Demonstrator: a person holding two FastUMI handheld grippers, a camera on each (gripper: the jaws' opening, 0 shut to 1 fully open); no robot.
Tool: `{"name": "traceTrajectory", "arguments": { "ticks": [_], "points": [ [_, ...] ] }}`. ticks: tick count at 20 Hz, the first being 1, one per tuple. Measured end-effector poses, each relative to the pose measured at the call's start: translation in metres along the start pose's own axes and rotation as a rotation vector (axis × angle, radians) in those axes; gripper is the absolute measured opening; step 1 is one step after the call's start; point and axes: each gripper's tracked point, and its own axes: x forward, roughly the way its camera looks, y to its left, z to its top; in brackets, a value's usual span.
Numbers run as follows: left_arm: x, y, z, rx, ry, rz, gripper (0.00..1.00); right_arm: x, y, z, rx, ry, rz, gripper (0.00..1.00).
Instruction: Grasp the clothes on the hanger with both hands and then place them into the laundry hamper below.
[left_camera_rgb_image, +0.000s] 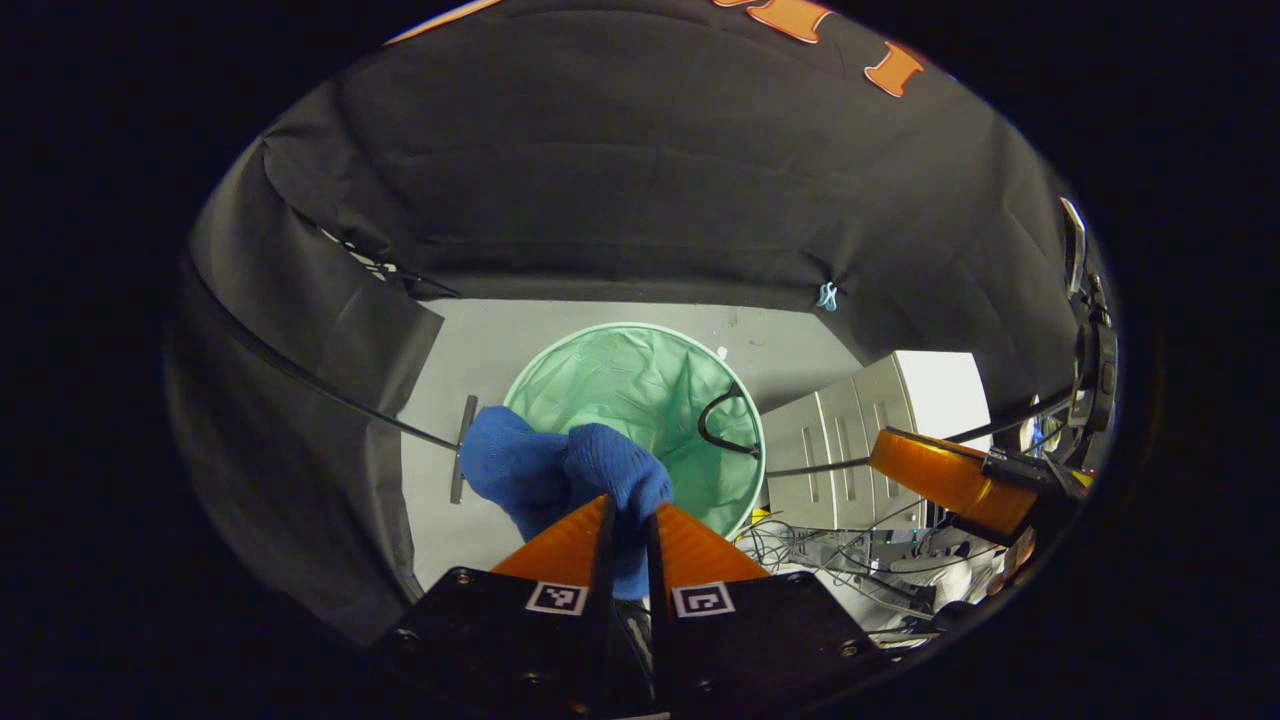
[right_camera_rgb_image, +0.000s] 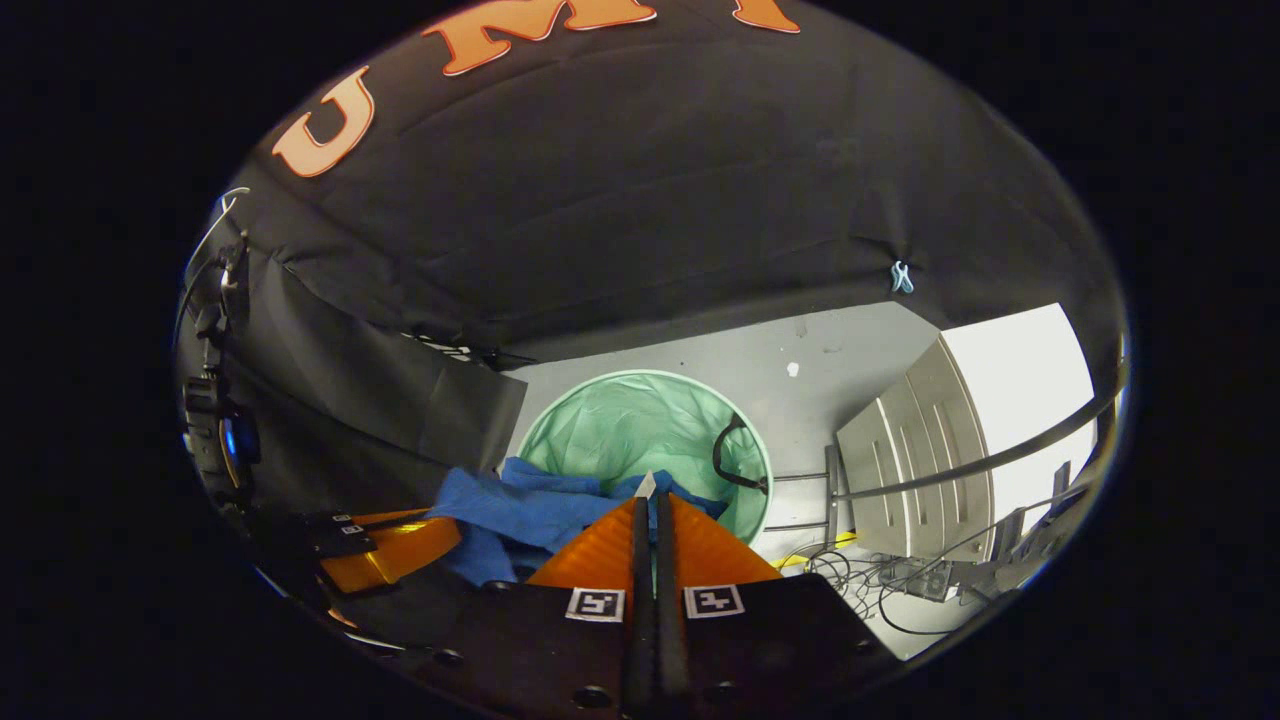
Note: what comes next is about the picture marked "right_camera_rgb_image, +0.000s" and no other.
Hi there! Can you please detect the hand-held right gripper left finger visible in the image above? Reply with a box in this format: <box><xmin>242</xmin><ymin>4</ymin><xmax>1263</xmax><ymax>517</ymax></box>
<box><xmin>395</xmin><ymin>497</ymin><xmax>653</xmax><ymax>719</ymax></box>

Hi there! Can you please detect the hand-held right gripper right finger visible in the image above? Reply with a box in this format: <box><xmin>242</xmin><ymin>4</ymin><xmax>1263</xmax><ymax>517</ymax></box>
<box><xmin>655</xmin><ymin>492</ymin><xmax>906</xmax><ymax>717</ymax></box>

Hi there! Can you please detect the blue corduroy shirt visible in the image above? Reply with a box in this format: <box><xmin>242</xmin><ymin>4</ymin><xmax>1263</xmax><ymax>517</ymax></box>
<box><xmin>425</xmin><ymin>457</ymin><xmax>731</xmax><ymax>588</ymax></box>

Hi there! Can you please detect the green laundry hamper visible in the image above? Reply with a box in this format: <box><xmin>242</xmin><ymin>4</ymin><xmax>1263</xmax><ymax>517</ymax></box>
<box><xmin>517</xmin><ymin>370</ymin><xmax>774</xmax><ymax>546</ymax></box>

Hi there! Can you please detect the black clothes rack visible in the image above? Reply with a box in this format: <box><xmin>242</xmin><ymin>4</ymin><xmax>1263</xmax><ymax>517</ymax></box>
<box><xmin>765</xmin><ymin>365</ymin><xmax>1131</xmax><ymax>536</ymax></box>

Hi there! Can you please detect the grey device box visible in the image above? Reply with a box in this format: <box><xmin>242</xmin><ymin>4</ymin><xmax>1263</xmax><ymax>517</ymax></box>
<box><xmin>905</xmin><ymin>560</ymin><xmax>963</xmax><ymax>603</ymax></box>

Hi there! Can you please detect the grey metal cabinet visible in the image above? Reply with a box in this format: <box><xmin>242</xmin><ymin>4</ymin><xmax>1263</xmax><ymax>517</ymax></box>
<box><xmin>835</xmin><ymin>338</ymin><xmax>996</xmax><ymax>561</ymax></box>

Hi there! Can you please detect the black backdrop cloth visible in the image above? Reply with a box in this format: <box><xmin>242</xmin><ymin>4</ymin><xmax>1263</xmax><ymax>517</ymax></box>
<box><xmin>175</xmin><ymin>0</ymin><xmax>1126</xmax><ymax>521</ymax></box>

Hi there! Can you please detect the yellow cable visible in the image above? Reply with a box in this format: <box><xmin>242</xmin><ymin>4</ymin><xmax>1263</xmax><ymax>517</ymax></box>
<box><xmin>785</xmin><ymin>532</ymin><xmax>859</xmax><ymax>569</ymax></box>

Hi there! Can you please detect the black cable tangle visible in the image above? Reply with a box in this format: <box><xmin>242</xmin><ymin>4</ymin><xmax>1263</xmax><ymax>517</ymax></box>
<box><xmin>800</xmin><ymin>540</ymin><xmax>1001</xmax><ymax>638</ymax></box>

